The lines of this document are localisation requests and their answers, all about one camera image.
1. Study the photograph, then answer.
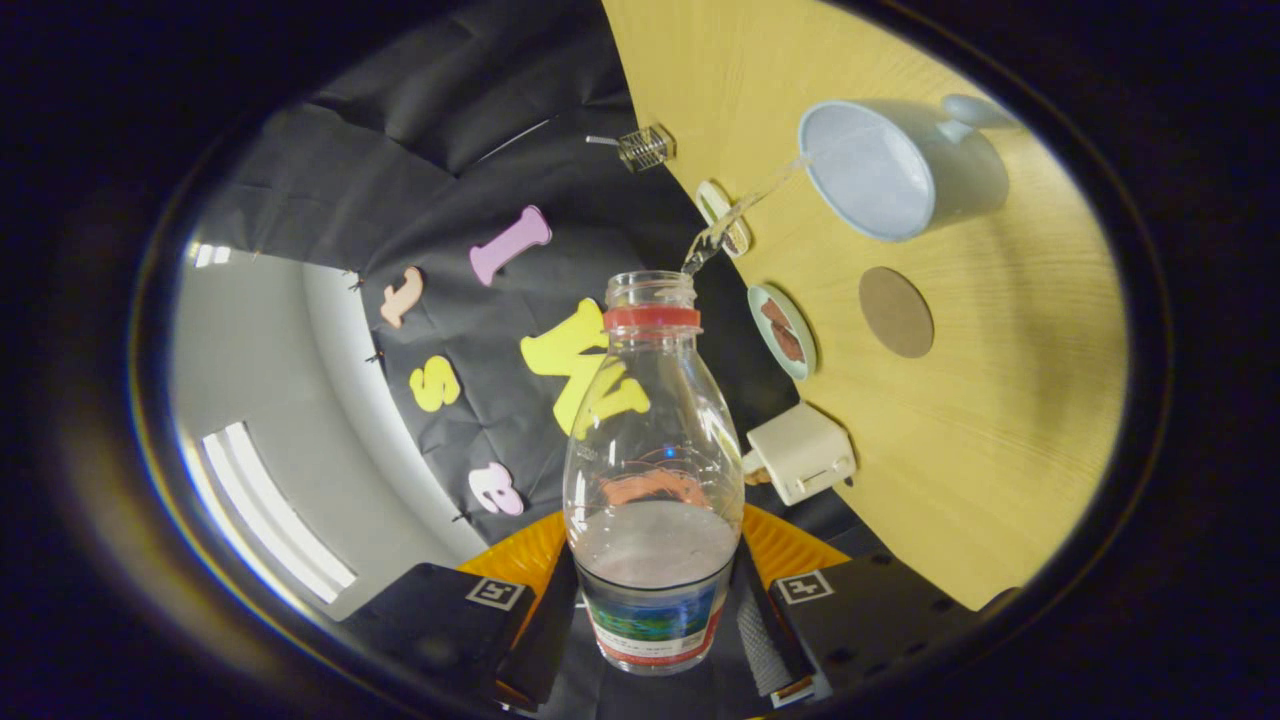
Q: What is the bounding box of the clear plastic juice bottle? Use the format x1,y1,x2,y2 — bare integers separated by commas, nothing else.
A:
563,270,747,676

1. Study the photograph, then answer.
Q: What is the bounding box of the white divided snack tray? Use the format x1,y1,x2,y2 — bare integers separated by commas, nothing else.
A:
695,180,751,259

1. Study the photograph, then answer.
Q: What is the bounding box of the round brown coaster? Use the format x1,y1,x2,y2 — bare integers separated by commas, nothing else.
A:
859,266,935,359

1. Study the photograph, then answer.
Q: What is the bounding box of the long ceiling light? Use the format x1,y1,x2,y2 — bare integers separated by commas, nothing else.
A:
200,422,358,605

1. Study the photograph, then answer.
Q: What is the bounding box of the white cup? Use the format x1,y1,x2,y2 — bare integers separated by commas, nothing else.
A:
797,93,1021,244

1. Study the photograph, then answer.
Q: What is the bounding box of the pale green plate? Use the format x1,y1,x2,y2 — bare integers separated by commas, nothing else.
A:
747,284,818,381

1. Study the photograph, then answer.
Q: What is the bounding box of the white toaster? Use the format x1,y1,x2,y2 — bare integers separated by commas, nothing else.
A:
745,402,858,507

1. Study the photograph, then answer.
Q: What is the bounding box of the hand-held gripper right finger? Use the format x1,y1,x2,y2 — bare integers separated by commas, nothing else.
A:
735,503,1016,709

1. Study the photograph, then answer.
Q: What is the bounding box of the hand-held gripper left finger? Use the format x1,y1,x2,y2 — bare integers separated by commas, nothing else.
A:
340,510,579,711

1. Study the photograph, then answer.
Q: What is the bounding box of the wooden table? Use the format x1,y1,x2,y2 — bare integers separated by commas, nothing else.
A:
600,0,1129,611

